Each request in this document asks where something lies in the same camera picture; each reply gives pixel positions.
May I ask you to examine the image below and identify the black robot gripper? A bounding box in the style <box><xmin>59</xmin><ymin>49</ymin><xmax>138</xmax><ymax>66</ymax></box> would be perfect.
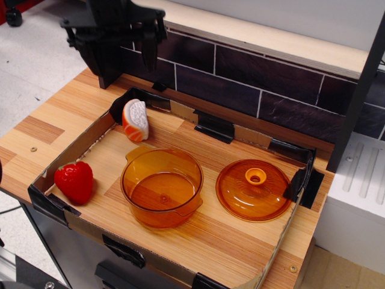
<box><xmin>60</xmin><ymin>1</ymin><xmax>167</xmax><ymax>76</ymax></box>

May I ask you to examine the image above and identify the salmon nigiri sushi toy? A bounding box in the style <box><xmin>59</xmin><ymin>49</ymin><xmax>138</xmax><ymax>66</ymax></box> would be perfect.
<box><xmin>122</xmin><ymin>99</ymin><xmax>149</xmax><ymax>142</ymax></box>

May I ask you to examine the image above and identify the orange transparent pot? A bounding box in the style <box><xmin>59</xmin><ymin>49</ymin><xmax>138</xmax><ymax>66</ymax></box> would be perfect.
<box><xmin>120</xmin><ymin>146</ymin><xmax>204</xmax><ymax>229</ymax></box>

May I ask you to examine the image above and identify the orange transparent pot lid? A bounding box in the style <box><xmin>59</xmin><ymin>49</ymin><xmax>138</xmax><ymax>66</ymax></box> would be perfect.
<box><xmin>215</xmin><ymin>159</ymin><xmax>292</xmax><ymax>222</ymax></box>

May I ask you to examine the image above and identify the cardboard fence with black tape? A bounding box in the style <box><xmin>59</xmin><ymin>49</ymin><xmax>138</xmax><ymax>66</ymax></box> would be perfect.
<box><xmin>28</xmin><ymin>87</ymin><xmax>324</xmax><ymax>288</ymax></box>

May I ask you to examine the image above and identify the black chair caster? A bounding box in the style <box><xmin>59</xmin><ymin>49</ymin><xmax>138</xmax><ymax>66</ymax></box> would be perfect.
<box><xmin>4</xmin><ymin>0</ymin><xmax>23</xmax><ymax>27</ymax></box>

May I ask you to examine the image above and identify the red toy strawberry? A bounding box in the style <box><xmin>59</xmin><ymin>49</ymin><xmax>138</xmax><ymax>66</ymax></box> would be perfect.
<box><xmin>54</xmin><ymin>161</ymin><xmax>94</xmax><ymax>205</ymax></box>

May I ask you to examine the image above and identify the dark tile backsplash panel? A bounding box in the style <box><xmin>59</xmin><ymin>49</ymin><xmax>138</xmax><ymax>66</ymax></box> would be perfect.
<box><xmin>120</xmin><ymin>23</ymin><xmax>385</xmax><ymax>145</ymax></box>

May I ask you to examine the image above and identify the white ribbed sink unit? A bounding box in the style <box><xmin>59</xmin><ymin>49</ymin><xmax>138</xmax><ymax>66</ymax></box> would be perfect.
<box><xmin>314</xmin><ymin>132</ymin><xmax>384</xmax><ymax>273</ymax></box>

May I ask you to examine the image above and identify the black left frame post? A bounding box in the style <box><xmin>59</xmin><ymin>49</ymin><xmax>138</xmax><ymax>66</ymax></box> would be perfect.
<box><xmin>87</xmin><ymin>1</ymin><xmax>122</xmax><ymax>89</ymax></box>

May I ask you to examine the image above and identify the black frame post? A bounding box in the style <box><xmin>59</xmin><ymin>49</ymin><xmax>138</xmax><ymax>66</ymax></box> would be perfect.
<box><xmin>326</xmin><ymin>14</ymin><xmax>384</xmax><ymax>173</ymax></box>
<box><xmin>87</xmin><ymin>1</ymin><xmax>122</xmax><ymax>89</ymax></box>

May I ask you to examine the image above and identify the black right frame post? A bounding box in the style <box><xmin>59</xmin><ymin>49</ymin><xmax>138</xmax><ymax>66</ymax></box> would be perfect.
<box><xmin>326</xmin><ymin>14</ymin><xmax>384</xmax><ymax>173</ymax></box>

